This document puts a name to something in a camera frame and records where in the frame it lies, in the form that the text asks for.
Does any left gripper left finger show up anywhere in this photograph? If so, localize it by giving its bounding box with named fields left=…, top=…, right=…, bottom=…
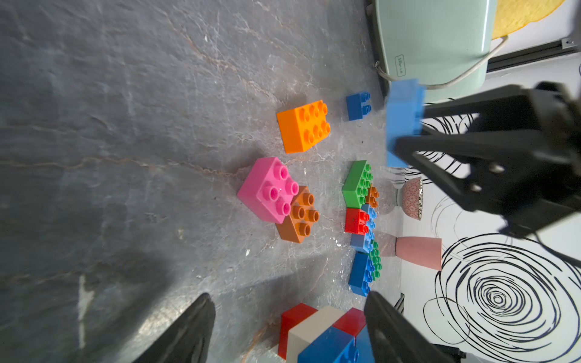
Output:
left=134, top=293, right=216, bottom=363

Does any red rectangular brick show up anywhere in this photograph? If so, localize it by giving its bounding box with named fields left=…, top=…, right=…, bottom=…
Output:
left=278, top=303, right=366, bottom=362

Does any blue rectangular brick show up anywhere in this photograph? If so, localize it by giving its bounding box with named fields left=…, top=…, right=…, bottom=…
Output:
left=297, top=327, right=359, bottom=363

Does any small dark blue brick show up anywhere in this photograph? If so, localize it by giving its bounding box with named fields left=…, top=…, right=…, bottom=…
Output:
left=346, top=92, right=372, bottom=121

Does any green flat brick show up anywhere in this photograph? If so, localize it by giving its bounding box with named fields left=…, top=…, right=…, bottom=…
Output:
left=369, top=240, right=383, bottom=281

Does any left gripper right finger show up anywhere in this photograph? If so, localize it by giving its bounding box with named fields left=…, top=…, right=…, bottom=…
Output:
left=364, top=291, right=465, bottom=363

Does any pink square brick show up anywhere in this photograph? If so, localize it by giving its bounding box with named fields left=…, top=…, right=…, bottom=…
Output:
left=237, top=157, right=299, bottom=224

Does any white rectangular brick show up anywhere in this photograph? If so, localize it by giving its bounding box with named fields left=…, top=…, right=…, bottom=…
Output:
left=286, top=306, right=343, bottom=363

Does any small red brick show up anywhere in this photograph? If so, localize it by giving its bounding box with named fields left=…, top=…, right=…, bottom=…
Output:
left=344, top=208, right=370, bottom=235

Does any blue square brick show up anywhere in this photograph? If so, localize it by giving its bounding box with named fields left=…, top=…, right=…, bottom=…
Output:
left=349, top=252, right=375, bottom=297

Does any light blue vertical brick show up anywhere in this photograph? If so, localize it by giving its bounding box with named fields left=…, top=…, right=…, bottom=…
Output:
left=350, top=204, right=378, bottom=254

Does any light blue long brick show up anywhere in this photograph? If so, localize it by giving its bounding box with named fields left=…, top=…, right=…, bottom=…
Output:
left=356, top=325, right=375, bottom=363

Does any small brown brick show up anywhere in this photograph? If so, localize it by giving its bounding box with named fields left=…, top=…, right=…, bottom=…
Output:
left=366, top=185, right=380, bottom=208

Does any brown square brick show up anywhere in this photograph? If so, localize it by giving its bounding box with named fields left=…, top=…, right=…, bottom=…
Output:
left=275, top=186, right=320, bottom=244

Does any pink cup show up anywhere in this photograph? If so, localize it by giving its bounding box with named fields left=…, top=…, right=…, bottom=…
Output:
left=396, top=237, right=443, bottom=271

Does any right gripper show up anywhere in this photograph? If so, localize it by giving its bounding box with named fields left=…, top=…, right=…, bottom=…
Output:
left=395, top=82, right=580, bottom=237

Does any mint green toaster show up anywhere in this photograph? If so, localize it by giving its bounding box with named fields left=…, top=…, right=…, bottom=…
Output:
left=366, top=0, right=497, bottom=102

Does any orange rectangular brick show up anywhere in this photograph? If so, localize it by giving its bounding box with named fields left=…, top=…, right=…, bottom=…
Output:
left=276, top=100, right=331, bottom=154

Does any white toaster cable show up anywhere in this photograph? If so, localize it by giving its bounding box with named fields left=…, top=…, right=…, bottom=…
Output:
left=374, top=35, right=509, bottom=91

